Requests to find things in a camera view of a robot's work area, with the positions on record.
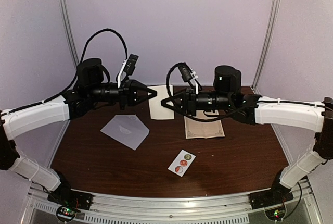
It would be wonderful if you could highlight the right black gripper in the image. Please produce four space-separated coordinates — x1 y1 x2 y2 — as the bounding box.
161 86 233 116

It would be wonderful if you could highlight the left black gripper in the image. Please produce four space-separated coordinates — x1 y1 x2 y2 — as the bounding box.
88 79 157 111

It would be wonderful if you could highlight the cream letter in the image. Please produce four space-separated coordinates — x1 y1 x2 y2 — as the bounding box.
148 85 174 120

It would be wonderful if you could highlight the pale blue envelope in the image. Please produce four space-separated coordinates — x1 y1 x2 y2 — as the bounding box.
100 115 150 151

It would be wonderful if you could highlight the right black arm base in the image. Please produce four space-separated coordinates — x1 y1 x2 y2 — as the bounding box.
249 185 294 209

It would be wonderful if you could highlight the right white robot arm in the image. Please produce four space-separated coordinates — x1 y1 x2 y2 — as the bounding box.
161 65 332 204

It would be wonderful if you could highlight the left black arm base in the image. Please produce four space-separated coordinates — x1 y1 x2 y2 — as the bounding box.
47 185 93 210

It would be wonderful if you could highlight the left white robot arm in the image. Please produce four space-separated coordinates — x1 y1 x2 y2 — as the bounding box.
1 55 157 205

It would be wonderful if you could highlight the bordered certificate paper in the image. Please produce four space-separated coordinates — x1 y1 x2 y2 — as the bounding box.
184 117 225 139

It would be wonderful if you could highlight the green round sticker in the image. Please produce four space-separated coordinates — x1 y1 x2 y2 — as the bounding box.
184 154 192 160

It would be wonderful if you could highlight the white sticker sheet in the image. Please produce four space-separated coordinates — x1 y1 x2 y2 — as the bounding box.
168 150 196 177

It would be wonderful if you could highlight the orange round sticker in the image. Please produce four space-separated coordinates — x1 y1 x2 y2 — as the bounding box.
180 160 188 167

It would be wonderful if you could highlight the red white round sticker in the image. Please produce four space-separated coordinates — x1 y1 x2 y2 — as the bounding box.
174 166 183 173

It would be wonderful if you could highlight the left circuit board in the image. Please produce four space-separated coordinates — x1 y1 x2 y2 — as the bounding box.
55 206 80 222

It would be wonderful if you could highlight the circuit board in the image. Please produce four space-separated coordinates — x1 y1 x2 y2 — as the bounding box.
264 205 286 222
55 206 80 222

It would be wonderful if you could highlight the right circuit board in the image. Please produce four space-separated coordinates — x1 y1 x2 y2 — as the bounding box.
264 205 286 222

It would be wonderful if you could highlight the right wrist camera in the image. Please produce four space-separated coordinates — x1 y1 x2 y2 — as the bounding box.
178 63 202 94

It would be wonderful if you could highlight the right black braided cable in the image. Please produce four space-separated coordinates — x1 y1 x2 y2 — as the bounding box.
166 62 333 122

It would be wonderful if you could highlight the black braided cable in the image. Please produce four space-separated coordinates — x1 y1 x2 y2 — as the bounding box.
0 28 129 117
166 62 333 122

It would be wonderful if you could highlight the left black braided cable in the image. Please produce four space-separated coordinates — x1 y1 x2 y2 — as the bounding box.
0 28 129 117

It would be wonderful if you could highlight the aluminium front rail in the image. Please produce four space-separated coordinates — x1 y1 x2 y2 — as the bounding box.
25 179 321 224

